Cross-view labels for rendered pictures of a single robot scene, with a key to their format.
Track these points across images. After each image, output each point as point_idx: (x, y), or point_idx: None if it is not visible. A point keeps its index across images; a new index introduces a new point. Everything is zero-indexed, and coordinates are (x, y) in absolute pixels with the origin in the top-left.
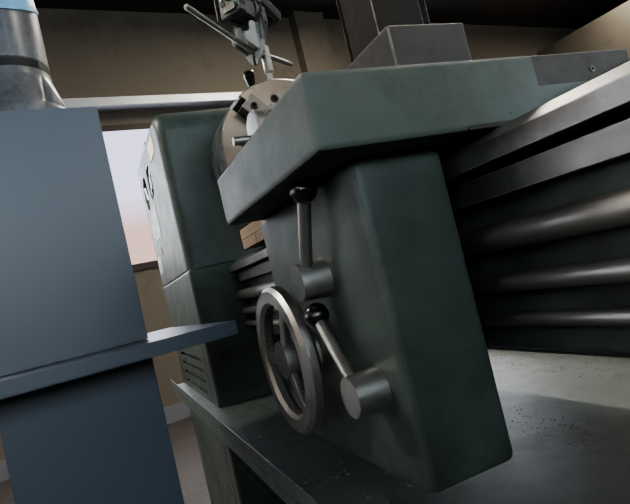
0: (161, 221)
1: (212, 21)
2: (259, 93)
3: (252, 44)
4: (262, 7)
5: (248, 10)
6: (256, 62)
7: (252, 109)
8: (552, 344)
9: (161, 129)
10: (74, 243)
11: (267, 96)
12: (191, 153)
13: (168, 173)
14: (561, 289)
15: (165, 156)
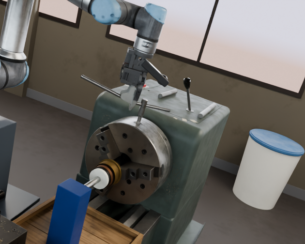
0: None
1: (99, 85)
2: (117, 129)
3: (126, 101)
4: (141, 83)
5: (129, 83)
6: (129, 109)
7: (100, 139)
8: None
9: (95, 103)
10: None
11: (121, 132)
12: (102, 123)
13: (89, 126)
14: None
15: (92, 117)
